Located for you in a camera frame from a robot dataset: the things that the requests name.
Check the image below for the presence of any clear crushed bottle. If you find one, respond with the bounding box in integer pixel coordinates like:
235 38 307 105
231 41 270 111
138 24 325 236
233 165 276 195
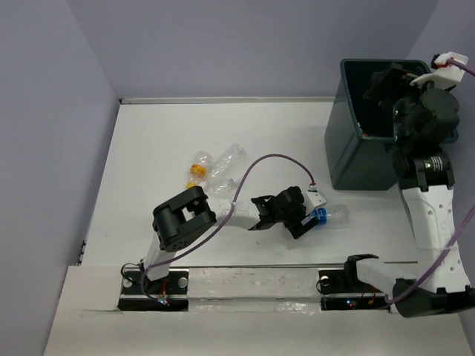
208 177 240 197

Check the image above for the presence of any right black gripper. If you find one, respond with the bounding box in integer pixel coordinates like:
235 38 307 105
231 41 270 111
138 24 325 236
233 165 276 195
364 62 441 148

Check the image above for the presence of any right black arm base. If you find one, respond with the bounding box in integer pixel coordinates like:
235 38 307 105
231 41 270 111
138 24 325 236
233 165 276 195
315 254 391 312

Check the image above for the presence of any clear bottle orange label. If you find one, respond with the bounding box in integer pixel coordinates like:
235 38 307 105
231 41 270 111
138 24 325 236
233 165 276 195
186 151 214 188

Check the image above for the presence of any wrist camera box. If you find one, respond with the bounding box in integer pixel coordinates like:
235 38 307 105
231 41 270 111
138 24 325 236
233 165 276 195
410 52 468 90
304 191 327 212

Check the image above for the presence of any clear long bottle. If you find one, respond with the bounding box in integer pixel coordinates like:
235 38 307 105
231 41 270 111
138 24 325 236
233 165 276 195
206 143 247 185

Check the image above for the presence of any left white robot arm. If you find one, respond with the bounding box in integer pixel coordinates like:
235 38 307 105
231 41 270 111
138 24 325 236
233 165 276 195
138 186 327 293

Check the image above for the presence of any blue label water bottle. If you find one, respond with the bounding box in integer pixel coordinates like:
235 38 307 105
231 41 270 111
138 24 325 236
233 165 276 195
310 205 350 228

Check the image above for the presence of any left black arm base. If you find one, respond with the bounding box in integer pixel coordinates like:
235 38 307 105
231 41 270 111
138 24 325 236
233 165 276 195
117 263 189 312

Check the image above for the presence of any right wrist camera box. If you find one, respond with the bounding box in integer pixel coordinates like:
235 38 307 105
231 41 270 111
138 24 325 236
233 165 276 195
410 52 468 90

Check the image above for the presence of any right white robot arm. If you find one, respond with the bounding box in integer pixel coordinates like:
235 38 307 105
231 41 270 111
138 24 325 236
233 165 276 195
341 63 474 318

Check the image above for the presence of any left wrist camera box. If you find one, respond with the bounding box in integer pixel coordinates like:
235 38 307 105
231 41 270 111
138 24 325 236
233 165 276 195
304 191 327 212

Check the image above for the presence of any dark green plastic bin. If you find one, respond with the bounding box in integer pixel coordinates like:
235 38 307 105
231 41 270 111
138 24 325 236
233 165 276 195
324 59 458 191

